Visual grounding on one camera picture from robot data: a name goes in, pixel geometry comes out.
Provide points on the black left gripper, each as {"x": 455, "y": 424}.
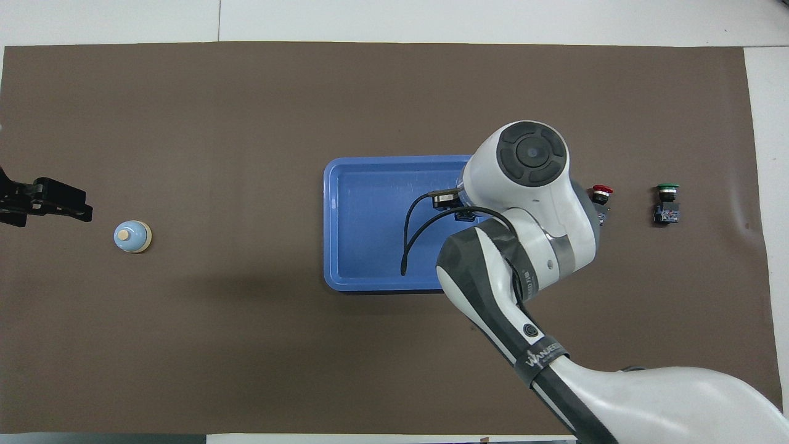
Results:
{"x": 20, "y": 196}

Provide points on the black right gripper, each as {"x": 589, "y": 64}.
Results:
{"x": 465, "y": 215}

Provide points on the red push button switch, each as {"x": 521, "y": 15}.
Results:
{"x": 603, "y": 192}

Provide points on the green push button switch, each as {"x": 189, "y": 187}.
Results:
{"x": 667, "y": 209}

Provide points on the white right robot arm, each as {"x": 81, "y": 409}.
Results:
{"x": 536, "y": 203}

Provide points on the blue plastic tray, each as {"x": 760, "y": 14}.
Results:
{"x": 370, "y": 234}

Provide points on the light blue desk bell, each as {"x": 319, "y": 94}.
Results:
{"x": 131, "y": 237}

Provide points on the brown table mat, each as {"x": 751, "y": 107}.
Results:
{"x": 246, "y": 357}

